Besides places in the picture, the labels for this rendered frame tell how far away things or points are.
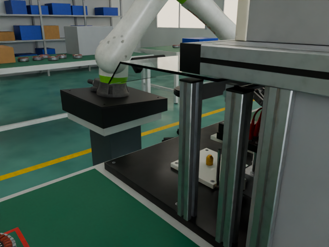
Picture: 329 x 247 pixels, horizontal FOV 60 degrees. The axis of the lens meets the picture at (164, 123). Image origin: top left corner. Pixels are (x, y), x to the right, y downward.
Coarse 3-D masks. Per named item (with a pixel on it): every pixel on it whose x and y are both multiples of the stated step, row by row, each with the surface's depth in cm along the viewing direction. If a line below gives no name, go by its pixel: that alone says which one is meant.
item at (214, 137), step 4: (220, 124) 67; (220, 128) 68; (220, 132) 68; (212, 136) 70; (216, 136) 69; (220, 136) 68; (216, 140) 70; (220, 140) 69; (256, 140) 64; (248, 144) 62; (252, 144) 62; (256, 144) 62; (248, 148) 63; (252, 148) 62; (256, 148) 61; (256, 152) 61; (256, 156) 63; (252, 164) 64; (252, 168) 64; (252, 172) 64
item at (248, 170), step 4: (248, 168) 67; (248, 172) 65; (248, 176) 64; (252, 176) 63; (248, 180) 64; (252, 180) 63; (248, 184) 64; (252, 184) 64; (248, 188) 65; (252, 188) 64; (244, 192) 66; (248, 192) 65; (248, 196) 65
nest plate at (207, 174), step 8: (200, 152) 84; (208, 152) 84; (216, 152) 84; (200, 160) 80; (216, 160) 80; (176, 168) 77; (200, 168) 75; (208, 168) 75; (200, 176) 71; (208, 176) 71; (208, 184) 69
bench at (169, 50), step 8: (144, 48) 447; (152, 48) 447; (160, 48) 447; (168, 48) 447; (176, 48) 447; (144, 80) 469; (176, 80) 409; (144, 88) 473; (160, 88) 439; (168, 88) 428; (176, 96) 417
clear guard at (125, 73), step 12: (132, 60) 64; (144, 60) 64; (156, 60) 64; (168, 60) 64; (120, 72) 66; (132, 72) 68; (144, 72) 71; (156, 72) 75; (168, 72) 51; (180, 72) 49
